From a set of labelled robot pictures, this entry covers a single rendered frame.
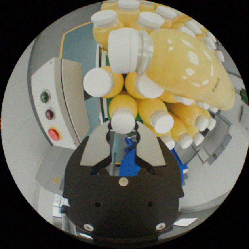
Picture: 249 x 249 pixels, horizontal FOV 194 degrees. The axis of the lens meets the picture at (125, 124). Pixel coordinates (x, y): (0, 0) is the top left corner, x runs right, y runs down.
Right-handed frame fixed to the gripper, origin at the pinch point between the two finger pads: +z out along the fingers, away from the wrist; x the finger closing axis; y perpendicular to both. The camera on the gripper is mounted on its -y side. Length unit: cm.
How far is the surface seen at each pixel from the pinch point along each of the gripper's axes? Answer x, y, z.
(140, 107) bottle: 3.9, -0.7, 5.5
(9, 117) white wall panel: -263, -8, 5
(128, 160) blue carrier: 2.4, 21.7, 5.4
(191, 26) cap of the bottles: 13.0, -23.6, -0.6
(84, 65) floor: -64, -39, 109
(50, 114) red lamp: -13.3, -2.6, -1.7
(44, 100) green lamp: -13.6, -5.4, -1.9
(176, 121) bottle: 16.7, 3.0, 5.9
